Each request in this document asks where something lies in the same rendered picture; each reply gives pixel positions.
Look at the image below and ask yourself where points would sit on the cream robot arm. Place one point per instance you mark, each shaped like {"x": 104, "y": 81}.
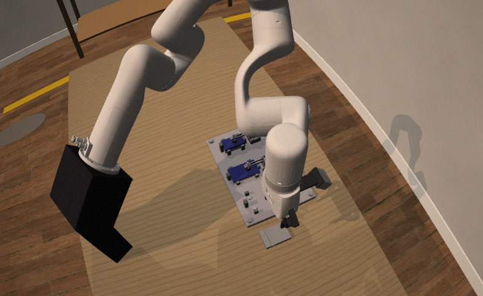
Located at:
{"x": 176, "y": 30}

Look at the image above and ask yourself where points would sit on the blue flat plate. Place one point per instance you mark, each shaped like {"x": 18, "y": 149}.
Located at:
{"x": 239, "y": 173}
{"x": 227, "y": 144}

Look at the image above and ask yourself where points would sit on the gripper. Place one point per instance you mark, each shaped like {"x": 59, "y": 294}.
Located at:
{"x": 283, "y": 204}

